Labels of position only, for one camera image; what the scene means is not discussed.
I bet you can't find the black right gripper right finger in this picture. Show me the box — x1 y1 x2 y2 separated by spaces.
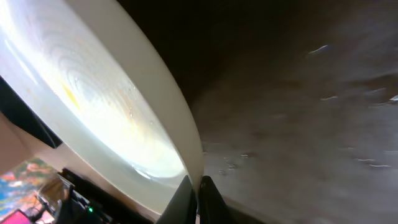
198 175 236 224

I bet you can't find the large brown tray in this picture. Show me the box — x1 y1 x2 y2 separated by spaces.
121 1 397 223

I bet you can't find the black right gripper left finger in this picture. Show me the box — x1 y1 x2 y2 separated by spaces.
155 175 197 224

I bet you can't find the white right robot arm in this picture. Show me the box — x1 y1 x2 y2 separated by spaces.
37 169 236 224

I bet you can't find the cream white plate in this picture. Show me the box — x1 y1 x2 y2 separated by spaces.
1 0 204 214

